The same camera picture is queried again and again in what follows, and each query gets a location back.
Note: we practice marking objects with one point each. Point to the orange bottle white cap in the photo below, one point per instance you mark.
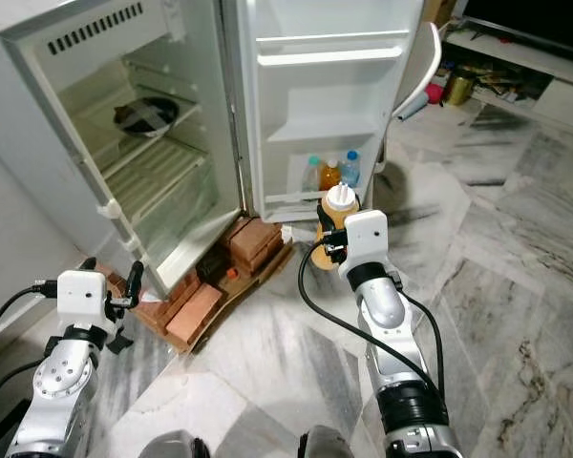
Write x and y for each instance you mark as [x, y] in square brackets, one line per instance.
[340, 218]

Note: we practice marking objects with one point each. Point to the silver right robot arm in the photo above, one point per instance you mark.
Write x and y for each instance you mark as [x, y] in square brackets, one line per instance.
[384, 310]

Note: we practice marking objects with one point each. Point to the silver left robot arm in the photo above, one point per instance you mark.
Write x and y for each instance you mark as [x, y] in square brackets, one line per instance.
[62, 382]

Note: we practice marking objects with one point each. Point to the white fridge door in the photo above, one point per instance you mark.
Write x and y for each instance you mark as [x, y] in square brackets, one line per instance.
[329, 91]

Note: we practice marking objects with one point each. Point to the white fridge cabinet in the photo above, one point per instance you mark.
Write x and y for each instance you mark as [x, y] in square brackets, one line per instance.
[19, 143]

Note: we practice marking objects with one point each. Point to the white paper scrap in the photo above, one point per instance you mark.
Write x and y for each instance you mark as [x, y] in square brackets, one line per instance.
[286, 232]

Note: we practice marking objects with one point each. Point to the clear bottle green cap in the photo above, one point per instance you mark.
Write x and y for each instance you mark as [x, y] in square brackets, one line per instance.
[312, 176]

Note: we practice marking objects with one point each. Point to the amber drink bottle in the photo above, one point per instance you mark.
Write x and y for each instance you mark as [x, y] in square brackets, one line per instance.
[328, 175]

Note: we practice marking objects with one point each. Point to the small black block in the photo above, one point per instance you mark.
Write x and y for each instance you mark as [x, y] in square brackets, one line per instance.
[210, 265]

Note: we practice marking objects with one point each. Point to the brown base board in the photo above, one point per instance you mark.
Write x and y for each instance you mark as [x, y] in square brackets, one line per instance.
[253, 286]

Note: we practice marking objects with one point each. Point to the grey left robot leg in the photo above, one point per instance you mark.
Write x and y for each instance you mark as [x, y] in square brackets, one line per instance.
[174, 446]

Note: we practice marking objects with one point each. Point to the grey robot leg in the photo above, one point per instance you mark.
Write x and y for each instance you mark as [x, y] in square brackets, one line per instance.
[325, 445]
[174, 446]

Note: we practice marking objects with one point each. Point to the black bowl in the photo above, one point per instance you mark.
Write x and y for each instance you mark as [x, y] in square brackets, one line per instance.
[145, 115]

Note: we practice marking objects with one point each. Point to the small pink object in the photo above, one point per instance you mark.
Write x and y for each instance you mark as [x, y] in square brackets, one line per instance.
[435, 93]

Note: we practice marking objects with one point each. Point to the grey right robot leg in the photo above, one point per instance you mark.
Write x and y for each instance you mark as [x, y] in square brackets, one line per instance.
[325, 445]

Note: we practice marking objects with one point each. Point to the yellow jar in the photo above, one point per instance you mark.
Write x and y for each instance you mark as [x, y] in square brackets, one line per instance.
[459, 90]

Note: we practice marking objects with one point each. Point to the white television cabinet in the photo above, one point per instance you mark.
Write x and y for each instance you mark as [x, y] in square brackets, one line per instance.
[530, 52]

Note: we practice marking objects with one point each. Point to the black television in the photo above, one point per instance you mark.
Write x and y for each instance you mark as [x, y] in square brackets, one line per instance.
[530, 21]

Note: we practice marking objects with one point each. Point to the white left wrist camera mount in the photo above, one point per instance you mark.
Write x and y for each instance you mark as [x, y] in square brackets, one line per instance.
[81, 296]

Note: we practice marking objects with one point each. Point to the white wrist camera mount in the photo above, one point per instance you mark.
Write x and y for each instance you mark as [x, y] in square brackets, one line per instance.
[366, 236]
[81, 296]

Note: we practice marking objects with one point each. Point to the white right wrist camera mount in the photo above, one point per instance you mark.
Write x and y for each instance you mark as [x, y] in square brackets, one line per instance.
[366, 236]

